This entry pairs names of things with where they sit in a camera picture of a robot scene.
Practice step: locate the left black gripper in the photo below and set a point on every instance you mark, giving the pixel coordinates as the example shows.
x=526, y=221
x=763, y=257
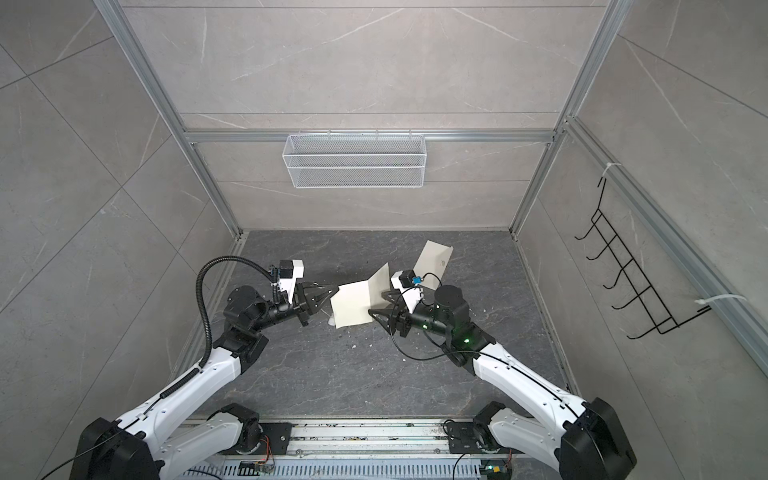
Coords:
x=314, y=297

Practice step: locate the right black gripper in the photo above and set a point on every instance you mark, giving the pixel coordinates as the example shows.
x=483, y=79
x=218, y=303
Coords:
x=407, y=320

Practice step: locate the tan letter paper sheet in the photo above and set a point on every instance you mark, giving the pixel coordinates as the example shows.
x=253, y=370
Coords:
x=350, y=304

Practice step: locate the cream paper envelope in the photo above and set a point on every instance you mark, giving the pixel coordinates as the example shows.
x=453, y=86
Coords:
x=432, y=263

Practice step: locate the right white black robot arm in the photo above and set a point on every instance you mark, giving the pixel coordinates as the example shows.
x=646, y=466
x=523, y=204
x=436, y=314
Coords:
x=579, y=439

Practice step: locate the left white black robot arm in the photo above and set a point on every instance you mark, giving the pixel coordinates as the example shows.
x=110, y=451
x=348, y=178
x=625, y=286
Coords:
x=143, y=443

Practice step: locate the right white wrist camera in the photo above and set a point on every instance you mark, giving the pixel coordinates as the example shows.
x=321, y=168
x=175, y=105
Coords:
x=409, y=292

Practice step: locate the white wire mesh basket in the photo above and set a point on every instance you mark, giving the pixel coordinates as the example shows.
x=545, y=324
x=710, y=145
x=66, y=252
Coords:
x=355, y=160

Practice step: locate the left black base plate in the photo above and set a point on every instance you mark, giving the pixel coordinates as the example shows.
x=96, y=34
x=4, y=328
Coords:
x=257, y=438

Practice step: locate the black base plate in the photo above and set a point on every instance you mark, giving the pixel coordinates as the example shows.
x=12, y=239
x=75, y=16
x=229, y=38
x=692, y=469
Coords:
x=468, y=438
x=257, y=438

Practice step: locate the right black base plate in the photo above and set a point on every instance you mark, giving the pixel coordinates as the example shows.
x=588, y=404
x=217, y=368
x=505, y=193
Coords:
x=468, y=438

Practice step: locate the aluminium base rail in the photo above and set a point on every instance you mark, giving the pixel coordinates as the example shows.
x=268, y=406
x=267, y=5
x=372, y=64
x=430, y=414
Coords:
x=360, y=448

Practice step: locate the black wire hook rack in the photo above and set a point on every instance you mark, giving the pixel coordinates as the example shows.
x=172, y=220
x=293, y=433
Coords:
x=631, y=273

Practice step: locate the white cable tie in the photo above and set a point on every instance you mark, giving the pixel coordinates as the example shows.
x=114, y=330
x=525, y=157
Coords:
x=727, y=296

